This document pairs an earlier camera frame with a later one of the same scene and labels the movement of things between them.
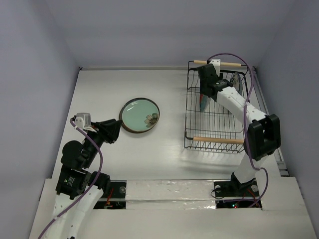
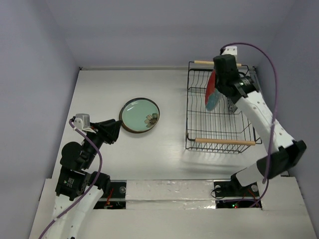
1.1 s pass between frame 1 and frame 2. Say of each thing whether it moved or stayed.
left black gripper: stayed
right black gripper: moved
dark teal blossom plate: stayed
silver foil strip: stayed
